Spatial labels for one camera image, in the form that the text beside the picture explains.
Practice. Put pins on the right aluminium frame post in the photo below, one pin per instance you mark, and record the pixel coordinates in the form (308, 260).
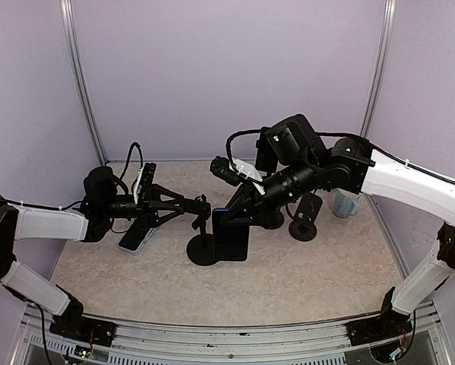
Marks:
(381, 60)

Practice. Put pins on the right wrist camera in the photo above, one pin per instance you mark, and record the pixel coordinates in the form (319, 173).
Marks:
(236, 171)

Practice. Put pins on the blue phone black screen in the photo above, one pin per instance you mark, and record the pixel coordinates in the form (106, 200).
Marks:
(230, 243)

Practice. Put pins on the left aluminium frame post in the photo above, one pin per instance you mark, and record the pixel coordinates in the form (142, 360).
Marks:
(80, 80)

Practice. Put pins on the black folding stand right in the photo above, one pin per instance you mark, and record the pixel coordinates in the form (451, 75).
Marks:
(302, 226)

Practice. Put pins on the front aluminium rail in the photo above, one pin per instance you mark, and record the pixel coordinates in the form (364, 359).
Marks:
(139, 342)

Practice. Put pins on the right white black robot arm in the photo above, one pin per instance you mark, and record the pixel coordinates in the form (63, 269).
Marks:
(353, 164)

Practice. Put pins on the phone in white case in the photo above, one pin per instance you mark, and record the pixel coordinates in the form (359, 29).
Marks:
(136, 238)

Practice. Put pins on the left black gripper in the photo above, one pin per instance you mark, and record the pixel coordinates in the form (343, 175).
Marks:
(147, 211)

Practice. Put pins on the aluminium frame post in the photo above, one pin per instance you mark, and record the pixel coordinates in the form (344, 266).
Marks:
(381, 60)
(80, 80)

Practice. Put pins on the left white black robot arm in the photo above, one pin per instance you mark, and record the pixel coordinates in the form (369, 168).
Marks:
(106, 199)

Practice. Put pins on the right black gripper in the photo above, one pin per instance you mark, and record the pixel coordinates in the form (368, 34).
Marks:
(248, 197)

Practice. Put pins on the light blue mug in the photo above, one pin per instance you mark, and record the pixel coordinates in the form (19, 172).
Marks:
(346, 204)

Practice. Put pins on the black pole phone stand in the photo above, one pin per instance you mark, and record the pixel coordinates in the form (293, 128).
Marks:
(266, 159)
(200, 248)

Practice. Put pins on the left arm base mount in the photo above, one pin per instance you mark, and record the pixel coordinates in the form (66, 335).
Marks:
(84, 329)

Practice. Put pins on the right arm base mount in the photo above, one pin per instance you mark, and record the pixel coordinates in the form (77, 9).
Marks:
(365, 331)

